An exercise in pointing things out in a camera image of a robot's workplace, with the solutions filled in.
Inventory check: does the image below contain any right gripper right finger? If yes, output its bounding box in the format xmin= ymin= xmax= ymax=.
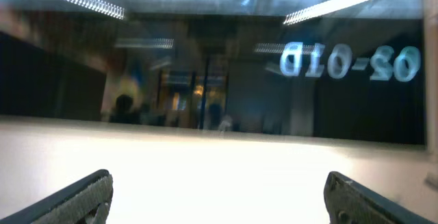
xmin=324 ymin=171 xmax=434 ymax=224

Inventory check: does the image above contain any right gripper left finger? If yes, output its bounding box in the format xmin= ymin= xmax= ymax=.
xmin=1 ymin=169 xmax=114 ymax=224

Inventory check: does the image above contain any glass window pane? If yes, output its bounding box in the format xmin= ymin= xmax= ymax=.
xmin=1 ymin=0 xmax=426 ymax=146

